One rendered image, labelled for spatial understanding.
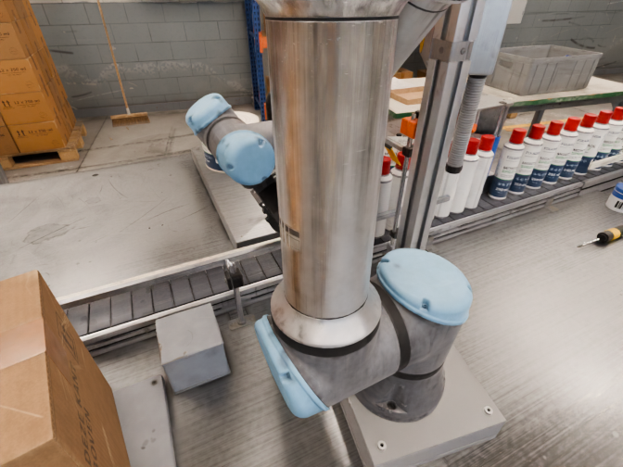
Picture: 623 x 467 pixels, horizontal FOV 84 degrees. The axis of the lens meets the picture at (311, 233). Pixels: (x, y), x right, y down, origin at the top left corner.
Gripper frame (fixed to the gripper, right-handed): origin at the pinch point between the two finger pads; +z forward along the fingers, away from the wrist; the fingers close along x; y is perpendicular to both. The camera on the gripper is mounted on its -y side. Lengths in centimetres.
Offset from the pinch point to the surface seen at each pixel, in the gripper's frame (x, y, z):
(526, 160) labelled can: -62, -1, 29
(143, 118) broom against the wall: 70, 408, 62
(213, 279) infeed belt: 21.5, 0.7, -6.1
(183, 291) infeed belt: 27.2, -0.2, -9.4
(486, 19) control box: -40, -16, -26
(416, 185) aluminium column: -22.0, -14.8, -6.2
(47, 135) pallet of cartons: 129, 319, 3
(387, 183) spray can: -21.7, -2.2, 0.7
